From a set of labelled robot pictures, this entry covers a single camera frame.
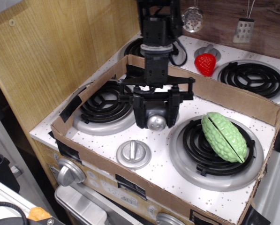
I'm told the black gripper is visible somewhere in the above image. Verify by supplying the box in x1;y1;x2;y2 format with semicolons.
119;53;195;128

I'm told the grey pepper shaker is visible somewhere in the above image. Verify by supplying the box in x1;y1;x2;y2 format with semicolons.
145;101;166;131

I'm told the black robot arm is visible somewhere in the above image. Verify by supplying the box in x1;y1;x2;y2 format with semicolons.
118;0;195;131

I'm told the lower silver stovetop knob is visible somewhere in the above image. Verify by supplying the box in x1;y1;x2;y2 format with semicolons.
116;140;152;170

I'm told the silver stovetop knob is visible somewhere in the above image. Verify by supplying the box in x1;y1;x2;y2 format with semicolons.
116;140;152;170
194;44;221;61

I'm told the front left black burner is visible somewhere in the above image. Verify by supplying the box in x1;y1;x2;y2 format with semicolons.
80;80;132;124

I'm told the black burner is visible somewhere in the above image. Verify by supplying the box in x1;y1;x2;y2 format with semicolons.
124;38;179;64
80;80;132;124
182;115;256;176
213;60;280;98

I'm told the back left black burner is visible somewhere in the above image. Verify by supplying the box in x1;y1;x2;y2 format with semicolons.
124;38;179;64

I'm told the red toy strawberry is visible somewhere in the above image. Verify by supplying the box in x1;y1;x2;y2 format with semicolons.
194;53;216;77

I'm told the green bitter melon toy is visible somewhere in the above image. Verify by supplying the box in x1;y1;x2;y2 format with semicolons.
201;112;247;164

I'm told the front right black burner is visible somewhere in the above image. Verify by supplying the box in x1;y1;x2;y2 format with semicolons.
182;115;256;176

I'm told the back silver stovetop knob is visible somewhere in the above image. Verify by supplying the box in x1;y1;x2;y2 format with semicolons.
194;44;221;61

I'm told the brown cardboard barrier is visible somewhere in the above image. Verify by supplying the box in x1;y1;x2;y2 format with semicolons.
51;55;280;225

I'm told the hanging silver strainer ladle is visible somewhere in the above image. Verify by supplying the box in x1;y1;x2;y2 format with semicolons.
182;0;205;33

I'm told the back right black burner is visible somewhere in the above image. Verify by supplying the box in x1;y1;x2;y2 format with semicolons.
213;60;280;98

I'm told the silver front panel knob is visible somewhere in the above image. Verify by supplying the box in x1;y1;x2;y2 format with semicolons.
57;158;86;187

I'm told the hanging silver spatula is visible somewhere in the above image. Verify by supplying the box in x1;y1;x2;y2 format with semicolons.
233;0;255;44

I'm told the silver oven door handle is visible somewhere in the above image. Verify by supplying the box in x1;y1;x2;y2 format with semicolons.
54;185;141;225

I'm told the black braided cable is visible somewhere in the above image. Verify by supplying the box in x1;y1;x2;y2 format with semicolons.
0;201;28;225

